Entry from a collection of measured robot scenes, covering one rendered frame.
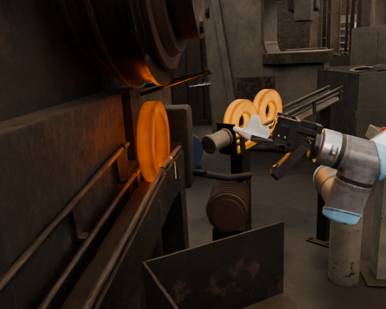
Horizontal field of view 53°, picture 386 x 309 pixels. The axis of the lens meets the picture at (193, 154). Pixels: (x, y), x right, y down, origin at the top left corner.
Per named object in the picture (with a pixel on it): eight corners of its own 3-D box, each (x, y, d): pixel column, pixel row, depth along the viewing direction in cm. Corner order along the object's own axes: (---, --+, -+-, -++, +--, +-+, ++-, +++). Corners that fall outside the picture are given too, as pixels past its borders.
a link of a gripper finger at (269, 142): (252, 130, 98) (285, 140, 98) (250, 137, 99) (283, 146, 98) (252, 135, 94) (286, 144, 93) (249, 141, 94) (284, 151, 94)
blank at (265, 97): (249, 94, 134) (257, 95, 132) (273, 85, 144) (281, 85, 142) (252, 137, 139) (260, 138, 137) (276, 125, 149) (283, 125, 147)
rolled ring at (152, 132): (166, 96, 96) (154, 97, 96) (147, 107, 78) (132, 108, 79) (172, 167, 100) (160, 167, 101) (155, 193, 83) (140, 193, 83)
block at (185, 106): (156, 189, 114) (149, 108, 108) (162, 180, 122) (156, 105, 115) (192, 189, 112) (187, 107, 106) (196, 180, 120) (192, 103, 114)
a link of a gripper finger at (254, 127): (238, 110, 97) (273, 119, 97) (231, 132, 99) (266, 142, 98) (237, 112, 94) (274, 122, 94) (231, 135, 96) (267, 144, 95)
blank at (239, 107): (220, 105, 124) (228, 106, 121) (249, 94, 134) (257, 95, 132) (225, 151, 129) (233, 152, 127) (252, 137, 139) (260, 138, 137)
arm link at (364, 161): (383, 189, 92) (399, 150, 89) (331, 175, 93) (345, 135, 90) (372, 177, 101) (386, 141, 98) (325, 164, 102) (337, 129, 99)
